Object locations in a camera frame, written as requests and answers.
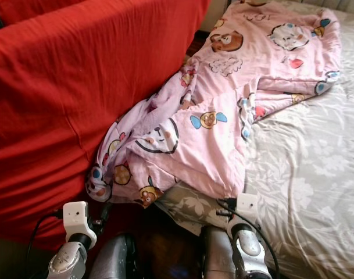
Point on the bed with beige floral sheet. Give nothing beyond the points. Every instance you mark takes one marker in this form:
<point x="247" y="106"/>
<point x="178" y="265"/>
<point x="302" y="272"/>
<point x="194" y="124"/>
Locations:
<point x="304" y="174"/>

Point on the large red fabric beanbag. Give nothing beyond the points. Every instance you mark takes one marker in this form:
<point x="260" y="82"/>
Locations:
<point x="72" y="104"/>

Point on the robot left leg silver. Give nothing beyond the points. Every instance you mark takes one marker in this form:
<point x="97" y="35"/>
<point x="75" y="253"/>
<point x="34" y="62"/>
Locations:
<point x="113" y="261"/>

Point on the pink cartoon print quilt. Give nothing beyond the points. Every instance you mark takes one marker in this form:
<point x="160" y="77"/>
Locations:
<point x="206" y="116"/>

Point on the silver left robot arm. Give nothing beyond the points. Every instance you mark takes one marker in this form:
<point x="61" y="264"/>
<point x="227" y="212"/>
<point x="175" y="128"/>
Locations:
<point x="66" y="261"/>

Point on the robot right leg silver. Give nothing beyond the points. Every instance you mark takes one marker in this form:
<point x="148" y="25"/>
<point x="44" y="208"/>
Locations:
<point x="217" y="258"/>

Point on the robot leg silver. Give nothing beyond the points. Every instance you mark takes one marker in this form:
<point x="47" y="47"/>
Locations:
<point x="217" y="258"/>
<point x="113" y="261"/>

